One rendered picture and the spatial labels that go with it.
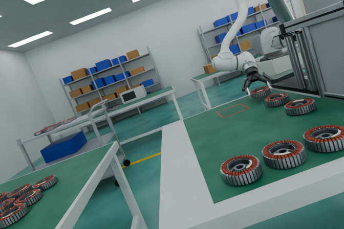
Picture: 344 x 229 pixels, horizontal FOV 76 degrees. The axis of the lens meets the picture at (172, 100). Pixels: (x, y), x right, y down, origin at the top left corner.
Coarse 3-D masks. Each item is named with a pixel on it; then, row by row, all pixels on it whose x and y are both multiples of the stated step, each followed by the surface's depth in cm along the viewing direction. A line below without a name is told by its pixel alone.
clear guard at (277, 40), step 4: (300, 28) 105; (288, 32) 114; (292, 32) 131; (296, 32) 132; (276, 36) 126; (280, 36) 131; (272, 40) 132; (276, 40) 133; (280, 40) 133; (284, 40) 134; (272, 44) 134; (276, 44) 135
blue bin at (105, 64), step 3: (105, 60) 709; (108, 60) 717; (96, 63) 708; (99, 63) 709; (102, 63) 710; (105, 63) 710; (108, 63) 711; (111, 63) 748; (96, 66) 710; (99, 66) 710; (102, 66) 711; (105, 66) 711; (108, 66) 712; (111, 66) 729; (99, 69) 711; (102, 69) 712
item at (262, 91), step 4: (256, 88) 132; (260, 88) 131; (264, 88) 129; (268, 88) 124; (252, 92) 128; (256, 92) 125; (260, 92) 123; (264, 92) 123; (268, 92) 124; (252, 96) 127; (256, 96) 125; (260, 96) 124
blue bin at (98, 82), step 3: (99, 78) 715; (102, 78) 729; (96, 81) 717; (99, 81) 717; (102, 81) 718; (93, 84) 718; (96, 84) 718; (99, 84) 718; (102, 84) 718; (105, 84) 737; (93, 87) 720; (99, 87) 720
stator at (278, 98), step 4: (272, 96) 115; (276, 96) 114; (280, 96) 113; (284, 96) 107; (288, 96) 108; (268, 100) 110; (272, 100) 108; (276, 100) 107; (280, 100) 106; (284, 100) 106; (288, 100) 108; (268, 104) 110; (272, 104) 108; (276, 104) 107; (280, 104) 107
